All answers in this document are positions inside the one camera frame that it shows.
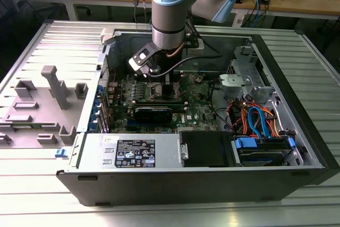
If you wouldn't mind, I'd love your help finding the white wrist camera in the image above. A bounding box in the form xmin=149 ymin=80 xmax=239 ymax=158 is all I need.
xmin=128 ymin=42 xmax=158 ymax=78

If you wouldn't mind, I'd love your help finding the blue flat data cable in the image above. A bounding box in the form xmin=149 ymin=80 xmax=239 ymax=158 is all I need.
xmin=247 ymin=106 xmax=270 ymax=139

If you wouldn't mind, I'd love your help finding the black PC case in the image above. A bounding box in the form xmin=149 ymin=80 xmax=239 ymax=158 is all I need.
xmin=55 ymin=26 xmax=330 ymax=207

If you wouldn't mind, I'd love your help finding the green motherboard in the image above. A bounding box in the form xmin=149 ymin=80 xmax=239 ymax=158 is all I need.
xmin=106 ymin=71 xmax=222 ymax=134

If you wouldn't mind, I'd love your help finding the CPU socket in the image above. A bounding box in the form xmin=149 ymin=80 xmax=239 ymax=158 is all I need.
xmin=150 ymin=82 xmax=183 ymax=100

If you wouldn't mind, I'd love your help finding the thin black wire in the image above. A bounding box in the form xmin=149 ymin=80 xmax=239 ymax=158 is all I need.
xmin=209 ymin=80 xmax=228 ymax=132

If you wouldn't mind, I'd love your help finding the black graphics card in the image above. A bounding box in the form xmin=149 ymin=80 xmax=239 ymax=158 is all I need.
xmin=133 ymin=106 xmax=174 ymax=125

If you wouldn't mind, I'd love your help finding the orange wire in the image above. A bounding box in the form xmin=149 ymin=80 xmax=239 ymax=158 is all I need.
xmin=237 ymin=101 xmax=281 ymax=137

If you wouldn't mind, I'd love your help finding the black camera cable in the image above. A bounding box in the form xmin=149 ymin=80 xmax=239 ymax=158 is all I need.
xmin=150 ymin=31 xmax=224 ymax=77

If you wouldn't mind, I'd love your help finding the copper coloured hose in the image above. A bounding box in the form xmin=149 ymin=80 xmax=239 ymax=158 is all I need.
xmin=166 ymin=42 xmax=184 ymax=58

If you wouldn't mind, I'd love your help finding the grey parts rack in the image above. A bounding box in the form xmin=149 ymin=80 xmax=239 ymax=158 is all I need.
xmin=0 ymin=64 xmax=90 ymax=148

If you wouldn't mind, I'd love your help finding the silver power supply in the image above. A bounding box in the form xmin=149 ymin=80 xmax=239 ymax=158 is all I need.
xmin=69 ymin=132 xmax=184 ymax=170

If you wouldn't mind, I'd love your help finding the blue disk carrier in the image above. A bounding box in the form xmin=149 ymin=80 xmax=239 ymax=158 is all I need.
xmin=233 ymin=135 xmax=298 ymax=165

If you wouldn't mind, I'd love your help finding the pale grey case latch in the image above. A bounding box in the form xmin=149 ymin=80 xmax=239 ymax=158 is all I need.
xmin=100 ymin=27 xmax=119 ymax=46

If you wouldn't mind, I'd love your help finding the black plastic shroud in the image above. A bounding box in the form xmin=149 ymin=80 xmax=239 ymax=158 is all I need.
xmin=179 ymin=130 xmax=236 ymax=168

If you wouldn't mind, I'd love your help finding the blue hanging cable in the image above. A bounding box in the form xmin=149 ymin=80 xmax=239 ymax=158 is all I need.
xmin=251 ymin=0 xmax=264 ymax=28

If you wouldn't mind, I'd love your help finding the hard disk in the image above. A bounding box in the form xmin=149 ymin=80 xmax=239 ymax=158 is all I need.
xmin=239 ymin=149 xmax=289 ymax=166

